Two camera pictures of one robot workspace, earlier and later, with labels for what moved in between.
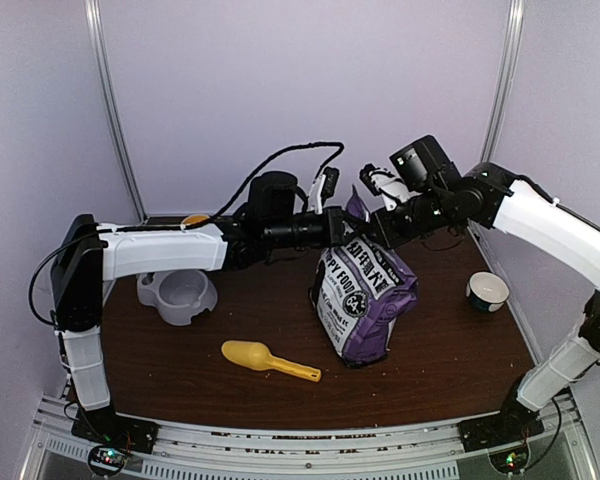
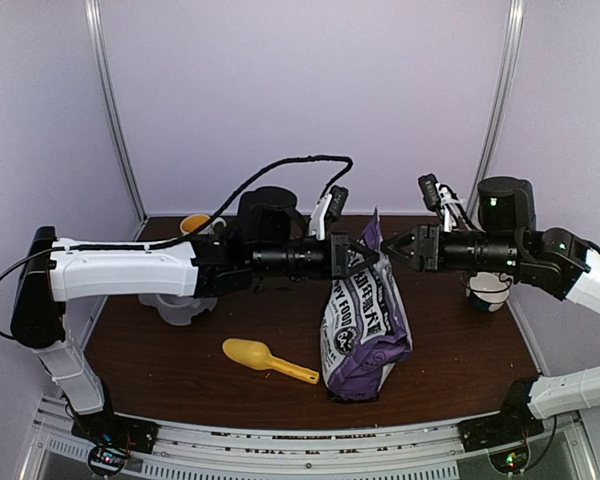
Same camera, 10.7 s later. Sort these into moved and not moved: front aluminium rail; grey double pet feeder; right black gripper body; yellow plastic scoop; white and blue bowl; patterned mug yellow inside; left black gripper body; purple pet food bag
Moved: left black gripper body; purple pet food bag; right black gripper body
Not moved: white and blue bowl; yellow plastic scoop; patterned mug yellow inside; grey double pet feeder; front aluminium rail
